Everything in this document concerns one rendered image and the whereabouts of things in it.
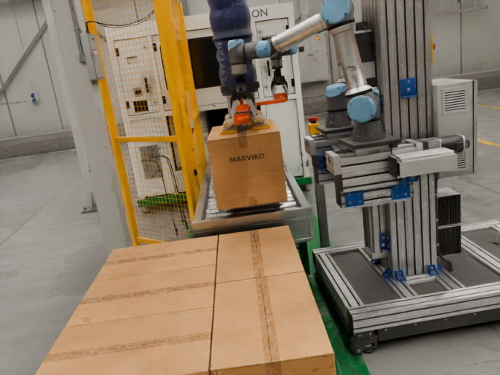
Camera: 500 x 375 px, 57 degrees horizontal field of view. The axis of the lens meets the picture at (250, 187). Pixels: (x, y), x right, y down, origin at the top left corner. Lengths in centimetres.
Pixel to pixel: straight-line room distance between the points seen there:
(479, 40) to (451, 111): 1086
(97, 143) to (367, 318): 212
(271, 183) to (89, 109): 144
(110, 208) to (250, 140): 138
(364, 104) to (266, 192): 84
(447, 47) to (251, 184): 1070
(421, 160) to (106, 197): 221
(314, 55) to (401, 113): 908
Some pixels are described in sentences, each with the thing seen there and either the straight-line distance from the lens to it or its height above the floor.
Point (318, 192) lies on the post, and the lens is 326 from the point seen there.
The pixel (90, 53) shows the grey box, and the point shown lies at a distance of 331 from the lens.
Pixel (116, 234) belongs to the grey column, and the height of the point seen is 37.
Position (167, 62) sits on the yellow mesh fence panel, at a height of 152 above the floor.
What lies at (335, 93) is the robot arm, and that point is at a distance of 264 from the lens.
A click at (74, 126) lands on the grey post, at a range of 568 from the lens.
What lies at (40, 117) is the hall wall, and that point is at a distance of 1208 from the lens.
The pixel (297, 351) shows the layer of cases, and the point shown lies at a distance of 159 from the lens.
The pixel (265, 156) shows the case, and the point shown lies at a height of 95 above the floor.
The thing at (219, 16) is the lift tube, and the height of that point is 171.
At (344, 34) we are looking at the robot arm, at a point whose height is 151.
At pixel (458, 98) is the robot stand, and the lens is 251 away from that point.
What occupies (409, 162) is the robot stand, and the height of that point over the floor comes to 94.
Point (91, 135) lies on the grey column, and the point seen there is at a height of 111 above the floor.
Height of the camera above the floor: 146
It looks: 15 degrees down
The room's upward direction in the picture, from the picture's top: 8 degrees counter-clockwise
